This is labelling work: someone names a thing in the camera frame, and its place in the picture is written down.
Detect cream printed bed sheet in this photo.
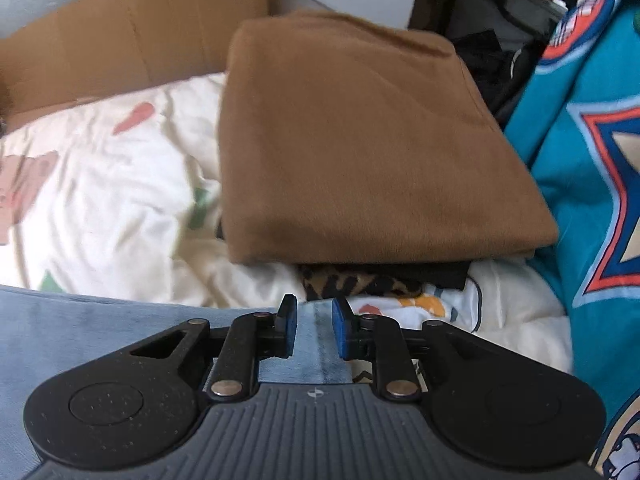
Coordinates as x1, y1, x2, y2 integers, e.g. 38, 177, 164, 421
0, 72, 576, 386

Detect flat brown cardboard sheet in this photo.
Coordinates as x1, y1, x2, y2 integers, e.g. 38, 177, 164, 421
0, 0, 281, 133

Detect teal printed blanket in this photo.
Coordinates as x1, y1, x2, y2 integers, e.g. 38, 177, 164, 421
502, 0, 640, 480

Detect black folded garment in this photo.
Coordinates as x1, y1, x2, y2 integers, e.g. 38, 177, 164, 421
385, 259, 472, 292

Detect blue denim pants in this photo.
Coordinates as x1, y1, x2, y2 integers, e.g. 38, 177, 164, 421
0, 284, 353, 480

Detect grey storage bag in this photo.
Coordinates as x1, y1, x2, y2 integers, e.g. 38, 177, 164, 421
444, 0, 568, 53

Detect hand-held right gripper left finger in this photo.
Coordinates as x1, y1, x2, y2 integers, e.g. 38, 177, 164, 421
130, 294, 299, 398

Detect leopard print garment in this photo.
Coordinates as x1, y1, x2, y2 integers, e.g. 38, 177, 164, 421
298, 262, 426, 302

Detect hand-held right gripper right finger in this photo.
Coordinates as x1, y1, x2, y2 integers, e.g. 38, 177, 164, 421
331, 297, 506, 401

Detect brown folded garment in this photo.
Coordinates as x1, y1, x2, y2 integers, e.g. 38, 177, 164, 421
216, 9, 561, 266

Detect black crumpled bag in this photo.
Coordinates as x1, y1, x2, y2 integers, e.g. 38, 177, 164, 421
451, 29, 543, 128

